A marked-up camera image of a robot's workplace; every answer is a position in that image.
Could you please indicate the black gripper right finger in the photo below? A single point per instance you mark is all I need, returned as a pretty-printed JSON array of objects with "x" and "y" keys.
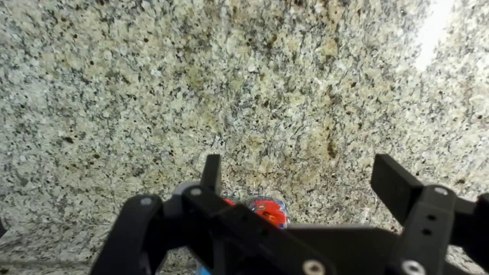
[{"x": 430, "y": 224}]

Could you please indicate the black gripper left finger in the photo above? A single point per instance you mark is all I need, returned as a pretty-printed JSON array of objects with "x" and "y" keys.
[{"x": 153, "y": 239}]

